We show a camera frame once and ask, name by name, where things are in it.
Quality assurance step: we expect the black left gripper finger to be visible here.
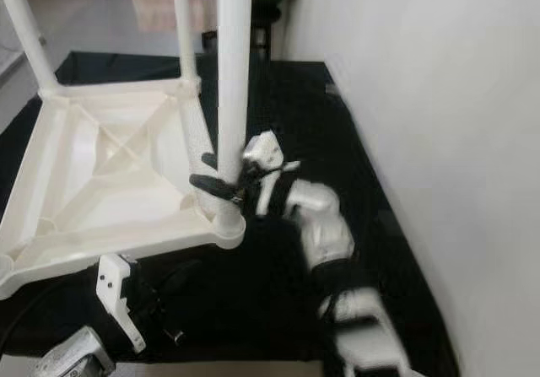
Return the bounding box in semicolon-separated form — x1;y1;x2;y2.
156;257;205;289

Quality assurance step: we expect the black round stool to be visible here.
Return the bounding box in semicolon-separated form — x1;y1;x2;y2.
251;0;284;57

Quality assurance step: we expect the beige cloth covered table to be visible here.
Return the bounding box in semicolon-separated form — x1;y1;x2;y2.
127;0;220;34

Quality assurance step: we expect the black tablecloth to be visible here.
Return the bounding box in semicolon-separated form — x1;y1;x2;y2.
0;51;461;365

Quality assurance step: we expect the white plastic table top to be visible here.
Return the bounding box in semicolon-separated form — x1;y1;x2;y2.
0;75;247;300

